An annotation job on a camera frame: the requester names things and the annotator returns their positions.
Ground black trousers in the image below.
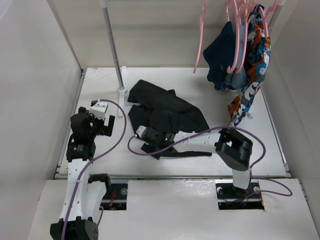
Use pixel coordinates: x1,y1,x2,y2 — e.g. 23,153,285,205
127,79,212,160

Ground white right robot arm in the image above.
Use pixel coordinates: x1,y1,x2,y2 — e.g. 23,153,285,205
136,125,253,197

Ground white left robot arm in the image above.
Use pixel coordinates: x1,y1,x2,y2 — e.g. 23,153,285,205
49,103,115,240

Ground pink hanger with navy garment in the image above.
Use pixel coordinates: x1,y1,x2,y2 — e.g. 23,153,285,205
225,0,249,74

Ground empty pink hanger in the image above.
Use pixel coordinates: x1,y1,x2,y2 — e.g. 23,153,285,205
193,0,208,74

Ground pink hanger with patterned garment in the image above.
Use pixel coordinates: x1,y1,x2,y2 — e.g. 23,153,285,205
247,0,281,37

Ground white rack left foot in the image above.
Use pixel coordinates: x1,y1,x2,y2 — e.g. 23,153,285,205
117,66,128,110

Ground silver rack left pole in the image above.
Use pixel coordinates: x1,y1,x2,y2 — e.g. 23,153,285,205
99,0,126,93

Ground silver rack pole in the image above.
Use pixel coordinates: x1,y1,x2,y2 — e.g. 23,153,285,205
99,0,126,93
266,0,286,30

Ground grey blue hanging garment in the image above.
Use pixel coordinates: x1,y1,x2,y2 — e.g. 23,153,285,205
224,24,248,90

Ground navy blue hanging garment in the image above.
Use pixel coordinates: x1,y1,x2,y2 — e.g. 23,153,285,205
203,21,236,90

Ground patterned orange teal garment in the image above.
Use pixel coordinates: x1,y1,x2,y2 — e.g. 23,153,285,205
226,3,272,128

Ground silver rack right pole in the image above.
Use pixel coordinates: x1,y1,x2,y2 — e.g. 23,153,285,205
266,0,286,30

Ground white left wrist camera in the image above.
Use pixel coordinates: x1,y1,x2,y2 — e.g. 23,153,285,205
89,99,109,121

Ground metal rail strip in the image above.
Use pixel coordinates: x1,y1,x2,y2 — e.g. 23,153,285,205
52,173,292,180

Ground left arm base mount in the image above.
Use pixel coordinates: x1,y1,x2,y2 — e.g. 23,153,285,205
79,182,128,211

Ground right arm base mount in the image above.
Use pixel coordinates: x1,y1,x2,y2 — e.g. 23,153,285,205
215,181,265,210

